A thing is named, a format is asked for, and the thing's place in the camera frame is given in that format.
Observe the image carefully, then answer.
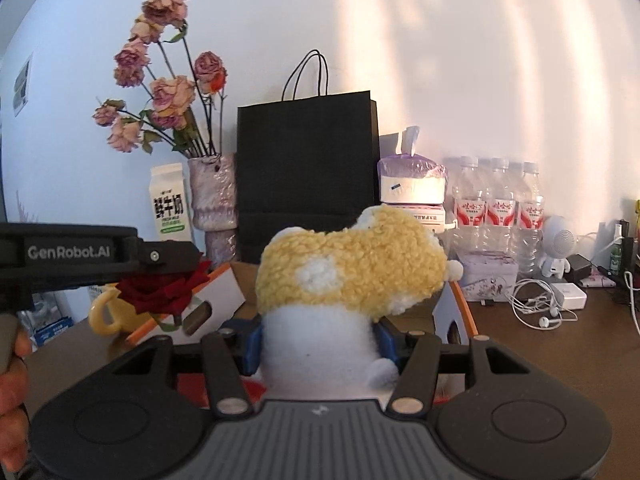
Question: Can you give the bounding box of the yellow ceramic mug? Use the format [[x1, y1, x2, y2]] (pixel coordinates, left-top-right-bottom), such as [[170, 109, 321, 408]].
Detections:
[[89, 282, 166, 337]]

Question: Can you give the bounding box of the black power adapter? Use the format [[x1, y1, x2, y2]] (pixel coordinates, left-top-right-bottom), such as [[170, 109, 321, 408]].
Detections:
[[567, 254, 596, 283]]

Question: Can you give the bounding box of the small green bottle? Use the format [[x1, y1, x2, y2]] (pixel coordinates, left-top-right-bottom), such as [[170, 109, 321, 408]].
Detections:
[[607, 222, 626, 276]]

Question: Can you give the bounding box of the white green milk carton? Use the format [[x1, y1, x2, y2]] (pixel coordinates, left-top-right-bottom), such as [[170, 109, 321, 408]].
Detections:
[[149, 162, 193, 243]]

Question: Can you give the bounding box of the purple tissue pack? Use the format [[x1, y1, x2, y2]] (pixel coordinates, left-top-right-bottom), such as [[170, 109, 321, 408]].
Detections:
[[377, 126, 447, 206]]

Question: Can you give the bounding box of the white purple printed box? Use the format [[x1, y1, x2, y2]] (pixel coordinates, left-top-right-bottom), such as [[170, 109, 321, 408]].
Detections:
[[457, 252, 520, 302]]

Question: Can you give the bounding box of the white wall vent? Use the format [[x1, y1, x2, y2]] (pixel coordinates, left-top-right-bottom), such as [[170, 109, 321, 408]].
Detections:
[[12, 52, 33, 116]]

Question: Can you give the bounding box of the blue white packet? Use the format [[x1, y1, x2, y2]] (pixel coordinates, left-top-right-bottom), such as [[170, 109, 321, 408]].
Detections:
[[32, 315, 76, 346]]

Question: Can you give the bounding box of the white robot toy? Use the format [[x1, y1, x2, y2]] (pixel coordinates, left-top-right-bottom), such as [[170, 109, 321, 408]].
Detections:
[[541, 215, 583, 278]]

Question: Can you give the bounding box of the red artificial rose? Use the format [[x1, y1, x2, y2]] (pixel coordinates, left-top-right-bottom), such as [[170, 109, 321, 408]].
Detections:
[[116, 259, 213, 333]]

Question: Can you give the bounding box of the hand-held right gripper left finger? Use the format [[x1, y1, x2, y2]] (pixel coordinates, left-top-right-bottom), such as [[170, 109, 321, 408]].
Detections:
[[112, 317, 263, 420]]

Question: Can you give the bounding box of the white charger block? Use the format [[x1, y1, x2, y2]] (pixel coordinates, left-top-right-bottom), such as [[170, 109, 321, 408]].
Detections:
[[550, 282, 588, 311]]

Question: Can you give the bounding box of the black paper bag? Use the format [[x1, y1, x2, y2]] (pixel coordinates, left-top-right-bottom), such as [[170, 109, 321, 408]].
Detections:
[[236, 50, 381, 265]]

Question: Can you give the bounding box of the red cardboard box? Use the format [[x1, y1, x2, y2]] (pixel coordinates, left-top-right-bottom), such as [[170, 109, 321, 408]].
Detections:
[[125, 260, 483, 408]]

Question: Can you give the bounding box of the dried pink flower bouquet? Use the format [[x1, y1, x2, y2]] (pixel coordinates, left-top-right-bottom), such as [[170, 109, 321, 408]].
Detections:
[[92, 0, 228, 158]]

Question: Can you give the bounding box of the black desk device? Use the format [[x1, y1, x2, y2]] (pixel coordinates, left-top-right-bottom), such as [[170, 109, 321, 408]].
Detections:
[[617, 220, 640, 281]]

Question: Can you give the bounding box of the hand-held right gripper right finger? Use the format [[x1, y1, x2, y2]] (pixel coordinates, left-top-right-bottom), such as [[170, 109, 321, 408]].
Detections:
[[375, 320, 531, 418]]

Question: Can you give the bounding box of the pink patterned card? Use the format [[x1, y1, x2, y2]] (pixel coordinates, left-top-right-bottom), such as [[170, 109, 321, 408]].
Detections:
[[585, 267, 618, 288]]

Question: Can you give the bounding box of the person's left hand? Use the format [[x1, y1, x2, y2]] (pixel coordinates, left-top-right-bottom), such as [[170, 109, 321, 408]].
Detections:
[[0, 332, 33, 466]]

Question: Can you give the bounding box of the purple textured vase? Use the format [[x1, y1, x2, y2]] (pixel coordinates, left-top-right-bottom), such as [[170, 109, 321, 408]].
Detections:
[[187, 154, 238, 271]]

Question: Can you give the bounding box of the white cable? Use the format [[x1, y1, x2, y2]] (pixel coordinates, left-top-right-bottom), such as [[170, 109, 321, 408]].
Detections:
[[625, 270, 640, 336]]

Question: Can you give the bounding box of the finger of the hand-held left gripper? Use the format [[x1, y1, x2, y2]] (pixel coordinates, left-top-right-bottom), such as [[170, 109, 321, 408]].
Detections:
[[135, 240, 213, 286]]

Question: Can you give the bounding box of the white flat box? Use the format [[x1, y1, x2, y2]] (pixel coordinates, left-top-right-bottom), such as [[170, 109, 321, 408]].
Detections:
[[387, 202, 446, 233]]

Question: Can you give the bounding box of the yellow white plush sheep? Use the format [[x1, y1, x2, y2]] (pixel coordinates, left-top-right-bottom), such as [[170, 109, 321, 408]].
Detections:
[[248, 204, 463, 401]]

